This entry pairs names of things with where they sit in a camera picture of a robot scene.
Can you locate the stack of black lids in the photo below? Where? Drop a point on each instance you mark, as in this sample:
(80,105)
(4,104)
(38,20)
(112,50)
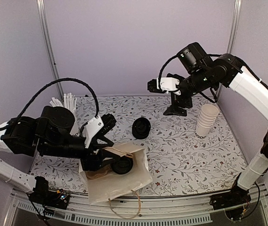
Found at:
(141,128)

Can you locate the black plastic cup lid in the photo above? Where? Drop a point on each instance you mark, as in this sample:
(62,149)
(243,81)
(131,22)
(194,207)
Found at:
(120,171)

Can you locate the metal front rail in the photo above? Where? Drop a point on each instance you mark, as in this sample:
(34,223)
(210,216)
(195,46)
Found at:
(192,210)

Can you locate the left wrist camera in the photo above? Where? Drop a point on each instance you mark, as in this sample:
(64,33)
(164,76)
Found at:
(96,126)

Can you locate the left aluminium frame post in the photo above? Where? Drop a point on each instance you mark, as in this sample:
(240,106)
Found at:
(46,36)

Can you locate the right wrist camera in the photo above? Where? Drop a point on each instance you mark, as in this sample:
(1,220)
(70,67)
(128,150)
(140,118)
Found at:
(164,85)

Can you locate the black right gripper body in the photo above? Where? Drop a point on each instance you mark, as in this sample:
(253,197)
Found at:
(175,100)

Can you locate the brown cardboard cup carrier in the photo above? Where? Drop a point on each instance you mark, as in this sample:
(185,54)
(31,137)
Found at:
(97,174)

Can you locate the floral patterned table mat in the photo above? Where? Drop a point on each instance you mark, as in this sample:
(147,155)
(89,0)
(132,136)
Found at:
(180,163)

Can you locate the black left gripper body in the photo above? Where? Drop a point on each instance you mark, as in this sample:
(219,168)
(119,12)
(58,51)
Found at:
(91,162)

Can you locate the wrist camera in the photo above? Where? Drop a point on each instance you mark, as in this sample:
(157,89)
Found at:
(96,126)
(164,85)

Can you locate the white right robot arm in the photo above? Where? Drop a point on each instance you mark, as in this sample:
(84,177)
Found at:
(192,70)

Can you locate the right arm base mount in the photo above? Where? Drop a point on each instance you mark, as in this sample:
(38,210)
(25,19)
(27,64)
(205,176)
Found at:
(236,199)

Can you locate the aluminium frame post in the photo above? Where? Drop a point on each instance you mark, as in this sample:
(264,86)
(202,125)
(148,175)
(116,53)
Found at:
(234,25)
(46,36)

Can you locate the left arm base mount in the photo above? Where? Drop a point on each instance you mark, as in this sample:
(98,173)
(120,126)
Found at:
(57,199)

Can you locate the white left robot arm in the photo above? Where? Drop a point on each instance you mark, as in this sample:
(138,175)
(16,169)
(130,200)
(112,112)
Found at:
(50,135)

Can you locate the stack of white paper cups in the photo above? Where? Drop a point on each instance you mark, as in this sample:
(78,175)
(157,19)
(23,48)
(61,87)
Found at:
(206,119)

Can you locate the cup of white straws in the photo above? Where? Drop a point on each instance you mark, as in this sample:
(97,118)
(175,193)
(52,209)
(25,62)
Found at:
(69,102)

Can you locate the cream paper bag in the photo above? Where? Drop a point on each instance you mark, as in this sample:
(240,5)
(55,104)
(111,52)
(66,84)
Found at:
(112,186)

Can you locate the right aluminium frame post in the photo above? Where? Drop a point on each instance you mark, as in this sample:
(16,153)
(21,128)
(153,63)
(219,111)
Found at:
(234,25)

